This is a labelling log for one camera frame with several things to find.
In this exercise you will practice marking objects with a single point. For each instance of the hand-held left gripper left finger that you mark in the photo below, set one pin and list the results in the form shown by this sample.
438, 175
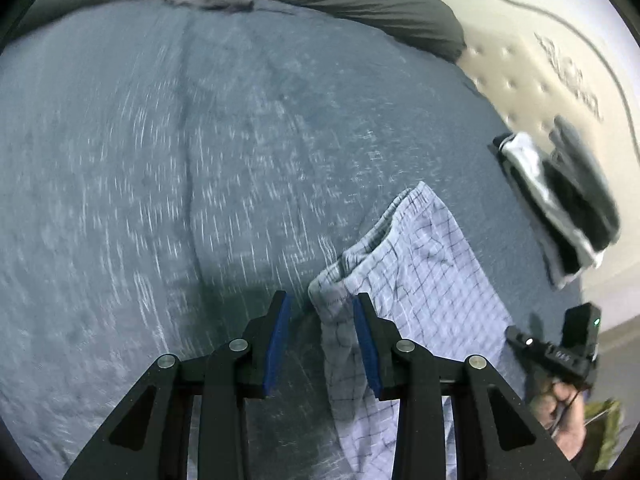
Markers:
277, 342

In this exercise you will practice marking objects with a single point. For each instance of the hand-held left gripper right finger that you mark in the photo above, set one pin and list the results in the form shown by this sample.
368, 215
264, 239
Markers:
367, 352

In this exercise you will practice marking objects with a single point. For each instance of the light blue plaid shorts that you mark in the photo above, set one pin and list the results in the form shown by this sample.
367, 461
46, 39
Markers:
440, 285

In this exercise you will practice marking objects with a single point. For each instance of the blue patterned bed blanket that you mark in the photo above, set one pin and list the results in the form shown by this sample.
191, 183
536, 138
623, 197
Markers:
150, 160

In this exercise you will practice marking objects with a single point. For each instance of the camouflage cloth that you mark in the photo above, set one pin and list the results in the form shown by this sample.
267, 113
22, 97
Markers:
607, 435

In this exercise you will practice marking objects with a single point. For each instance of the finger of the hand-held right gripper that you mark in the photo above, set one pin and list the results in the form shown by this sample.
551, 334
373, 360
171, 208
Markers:
525, 342

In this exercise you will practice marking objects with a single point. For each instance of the person's right hand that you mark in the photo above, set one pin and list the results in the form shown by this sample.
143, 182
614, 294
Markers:
565, 420

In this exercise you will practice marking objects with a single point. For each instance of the folded black white garment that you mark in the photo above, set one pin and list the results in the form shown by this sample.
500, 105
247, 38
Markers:
530, 165

